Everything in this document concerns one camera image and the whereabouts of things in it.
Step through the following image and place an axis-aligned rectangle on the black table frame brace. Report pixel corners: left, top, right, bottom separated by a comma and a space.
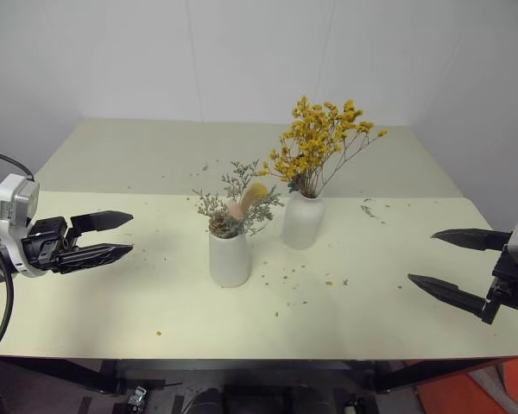
373, 357, 509, 393
0, 357, 117, 396

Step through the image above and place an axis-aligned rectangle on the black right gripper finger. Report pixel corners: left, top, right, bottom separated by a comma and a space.
407, 273, 500, 324
431, 228, 514, 253

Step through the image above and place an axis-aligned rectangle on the white bottle-shaped ceramic vase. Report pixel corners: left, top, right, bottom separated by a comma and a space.
281, 191, 327, 250

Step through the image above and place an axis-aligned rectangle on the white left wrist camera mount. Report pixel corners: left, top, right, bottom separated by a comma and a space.
0, 173, 48, 279

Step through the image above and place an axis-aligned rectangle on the mixed dried flower bouquet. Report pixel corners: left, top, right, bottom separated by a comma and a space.
193, 159, 286, 239

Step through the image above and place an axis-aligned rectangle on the white conical ceramic vase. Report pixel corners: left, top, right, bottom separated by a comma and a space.
208, 230, 252, 289

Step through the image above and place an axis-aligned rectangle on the yellow dried flower bouquet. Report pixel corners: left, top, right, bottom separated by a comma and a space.
262, 95, 389, 200

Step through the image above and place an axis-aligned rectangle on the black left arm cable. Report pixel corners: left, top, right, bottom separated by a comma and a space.
0, 149, 36, 359

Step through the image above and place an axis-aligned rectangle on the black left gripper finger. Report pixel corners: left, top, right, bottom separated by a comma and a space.
66, 210, 135, 249
54, 242, 135, 275

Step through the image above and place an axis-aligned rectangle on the dark rounded shape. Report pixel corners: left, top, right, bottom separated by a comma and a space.
185, 387, 222, 414

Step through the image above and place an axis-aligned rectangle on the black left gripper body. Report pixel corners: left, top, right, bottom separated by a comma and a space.
21, 216, 77, 273

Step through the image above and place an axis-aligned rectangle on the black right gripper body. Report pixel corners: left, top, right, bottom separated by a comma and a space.
486, 248, 518, 311

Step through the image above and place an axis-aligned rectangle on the metal caster wheel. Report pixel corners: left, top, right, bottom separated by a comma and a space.
127, 386, 148, 410

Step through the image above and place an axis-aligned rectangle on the orange box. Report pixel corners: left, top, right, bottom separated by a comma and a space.
414, 356, 518, 414

